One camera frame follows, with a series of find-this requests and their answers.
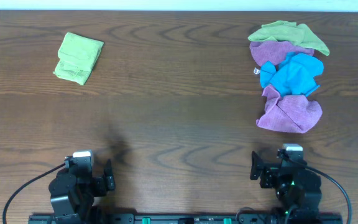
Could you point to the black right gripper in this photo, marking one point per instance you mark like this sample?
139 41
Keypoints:
265 175

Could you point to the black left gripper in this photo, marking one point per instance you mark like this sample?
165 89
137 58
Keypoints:
101 182

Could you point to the purple microfiber cloth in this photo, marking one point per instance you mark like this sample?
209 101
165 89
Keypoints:
288 114

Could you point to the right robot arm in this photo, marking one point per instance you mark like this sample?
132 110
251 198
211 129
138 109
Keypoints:
296 188

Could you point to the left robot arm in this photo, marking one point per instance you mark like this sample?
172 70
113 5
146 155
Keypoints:
74 189

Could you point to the crumpled blue cloth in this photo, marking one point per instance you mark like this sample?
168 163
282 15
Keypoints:
294 76

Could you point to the crumpled purple cloth in pile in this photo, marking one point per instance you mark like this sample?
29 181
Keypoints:
275 52

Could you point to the folded green cloth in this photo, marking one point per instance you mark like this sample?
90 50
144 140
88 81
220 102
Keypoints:
77 57

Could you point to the crumpled green cloth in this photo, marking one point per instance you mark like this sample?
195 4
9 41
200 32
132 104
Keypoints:
298 34

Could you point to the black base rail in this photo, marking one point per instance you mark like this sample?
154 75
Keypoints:
127 218

